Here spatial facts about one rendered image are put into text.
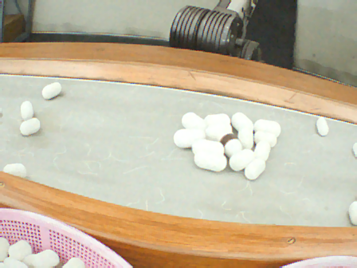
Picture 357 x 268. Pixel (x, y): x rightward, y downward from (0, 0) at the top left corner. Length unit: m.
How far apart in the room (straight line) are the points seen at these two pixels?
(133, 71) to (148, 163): 0.22
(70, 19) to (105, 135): 2.45
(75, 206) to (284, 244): 0.20
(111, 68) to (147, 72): 0.06
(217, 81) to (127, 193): 0.28
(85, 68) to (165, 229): 0.39
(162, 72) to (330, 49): 2.05
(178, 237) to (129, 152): 0.18
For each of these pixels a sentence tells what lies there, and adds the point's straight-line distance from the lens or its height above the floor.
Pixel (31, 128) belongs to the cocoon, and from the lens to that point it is 0.60.
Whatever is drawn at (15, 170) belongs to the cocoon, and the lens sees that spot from 0.51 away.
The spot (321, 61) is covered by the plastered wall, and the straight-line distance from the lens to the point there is 2.73.
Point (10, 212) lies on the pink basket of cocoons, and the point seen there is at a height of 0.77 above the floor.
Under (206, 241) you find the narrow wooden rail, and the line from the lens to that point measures 0.42.
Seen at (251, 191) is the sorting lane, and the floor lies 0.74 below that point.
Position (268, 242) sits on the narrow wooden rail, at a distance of 0.43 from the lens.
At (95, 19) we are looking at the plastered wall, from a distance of 2.94.
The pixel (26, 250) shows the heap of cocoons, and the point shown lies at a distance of 0.43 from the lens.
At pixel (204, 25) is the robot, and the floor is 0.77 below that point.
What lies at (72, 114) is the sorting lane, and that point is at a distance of 0.65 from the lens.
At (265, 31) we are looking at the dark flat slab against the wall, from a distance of 2.64.
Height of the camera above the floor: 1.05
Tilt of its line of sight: 30 degrees down
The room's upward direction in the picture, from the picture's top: 6 degrees clockwise
